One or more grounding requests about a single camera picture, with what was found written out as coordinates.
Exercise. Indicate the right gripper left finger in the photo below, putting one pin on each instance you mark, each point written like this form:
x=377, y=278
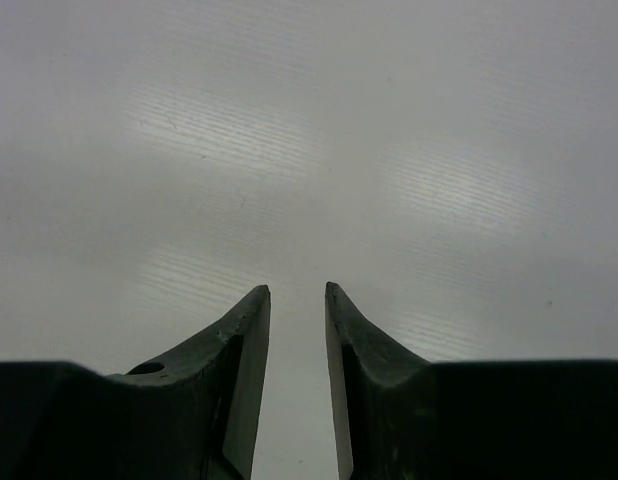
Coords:
x=191, y=412

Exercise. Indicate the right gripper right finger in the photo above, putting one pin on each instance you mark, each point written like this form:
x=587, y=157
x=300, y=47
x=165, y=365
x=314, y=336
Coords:
x=397, y=415

